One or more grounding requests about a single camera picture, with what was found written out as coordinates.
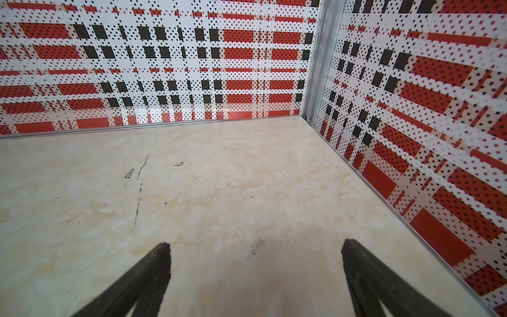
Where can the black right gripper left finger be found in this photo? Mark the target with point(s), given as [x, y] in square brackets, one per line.
[139, 292]

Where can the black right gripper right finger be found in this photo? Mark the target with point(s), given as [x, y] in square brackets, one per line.
[374, 287]

